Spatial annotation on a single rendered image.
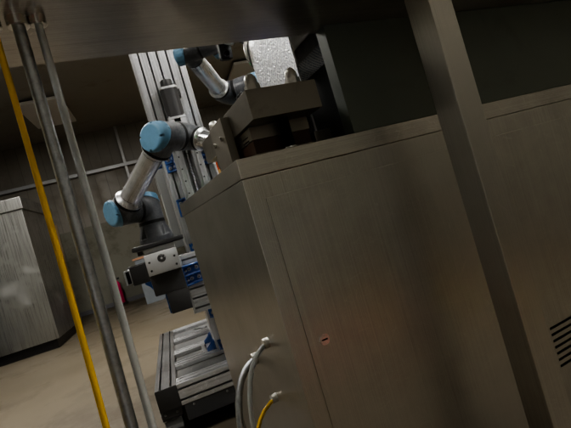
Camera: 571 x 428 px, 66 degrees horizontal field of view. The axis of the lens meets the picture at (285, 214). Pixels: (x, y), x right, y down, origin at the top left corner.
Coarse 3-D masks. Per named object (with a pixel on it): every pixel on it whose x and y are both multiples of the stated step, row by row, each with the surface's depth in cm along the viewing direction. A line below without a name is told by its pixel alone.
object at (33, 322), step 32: (0, 224) 521; (32, 224) 555; (0, 256) 518; (32, 256) 527; (0, 288) 516; (32, 288) 525; (64, 288) 616; (0, 320) 514; (32, 320) 522; (64, 320) 569; (0, 352) 511; (32, 352) 523
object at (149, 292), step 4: (132, 260) 710; (136, 260) 713; (140, 260) 715; (136, 264) 713; (144, 284) 714; (144, 288) 714; (148, 288) 715; (144, 292) 713; (148, 292) 714; (152, 292) 716; (148, 296) 714; (152, 296) 716; (156, 296) 717; (160, 296) 719; (164, 296) 720; (148, 300) 713; (152, 300) 715; (156, 300) 717; (160, 300) 718
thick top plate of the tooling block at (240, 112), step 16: (240, 96) 89; (256, 96) 87; (272, 96) 88; (288, 96) 90; (304, 96) 91; (240, 112) 91; (256, 112) 86; (272, 112) 88; (288, 112) 89; (304, 112) 93; (240, 128) 93; (208, 144) 117; (208, 160) 121
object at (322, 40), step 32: (320, 32) 96; (352, 32) 97; (384, 32) 101; (480, 32) 112; (512, 32) 117; (544, 32) 122; (352, 64) 96; (384, 64) 99; (416, 64) 103; (480, 64) 111; (512, 64) 116; (544, 64) 121; (352, 96) 95; (384, 96) 98; (416, 96) 102; (480, 96) 110; (512, 96) 114; (352, 128) 95
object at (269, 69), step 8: (280, 40) 108; (288, 40) 105; (272, 48) 114; (280, 48) 110; (288, 48) 106; (264, 56) 119; (272, 56) 115; (280, 56) 111; (288, 56) 107; (256, 64) 124; (264, 64) 120; (272, 64) 116; (280, 64) 112; (288, 64) 108; (296, 64) 105; (256, 72) 126; (264, 72) 121; (272, 72) 117; (280, 72) 113; (264, 80) 122; (272, 80) 118; (280, 80) 114
